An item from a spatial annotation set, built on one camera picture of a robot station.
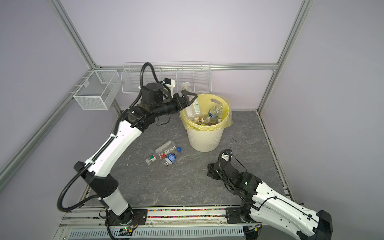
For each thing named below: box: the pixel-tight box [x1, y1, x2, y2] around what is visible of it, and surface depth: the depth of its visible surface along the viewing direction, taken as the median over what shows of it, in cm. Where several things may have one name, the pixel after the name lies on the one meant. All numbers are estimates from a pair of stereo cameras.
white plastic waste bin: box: [186, 127, 224, 152], surface depth 101 cm
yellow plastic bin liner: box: [180, 93, 233, 132], surface depth 82 cm
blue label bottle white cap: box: [208, 104, 224, 118], surface depth 86 cm
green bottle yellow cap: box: [194, 117, 211, 125], surface depth 94 cm
